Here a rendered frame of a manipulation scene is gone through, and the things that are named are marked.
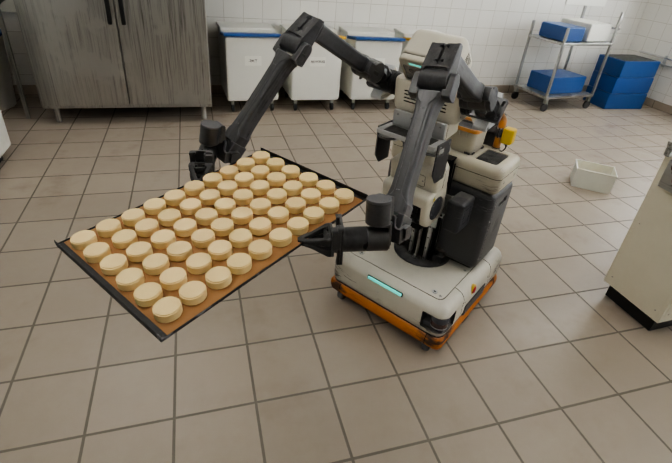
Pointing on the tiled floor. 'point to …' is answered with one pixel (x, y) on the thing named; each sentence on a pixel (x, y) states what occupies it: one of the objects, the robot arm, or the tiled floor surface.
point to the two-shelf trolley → (563, 68)
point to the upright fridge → (114, 31)
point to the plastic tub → (593, 176)
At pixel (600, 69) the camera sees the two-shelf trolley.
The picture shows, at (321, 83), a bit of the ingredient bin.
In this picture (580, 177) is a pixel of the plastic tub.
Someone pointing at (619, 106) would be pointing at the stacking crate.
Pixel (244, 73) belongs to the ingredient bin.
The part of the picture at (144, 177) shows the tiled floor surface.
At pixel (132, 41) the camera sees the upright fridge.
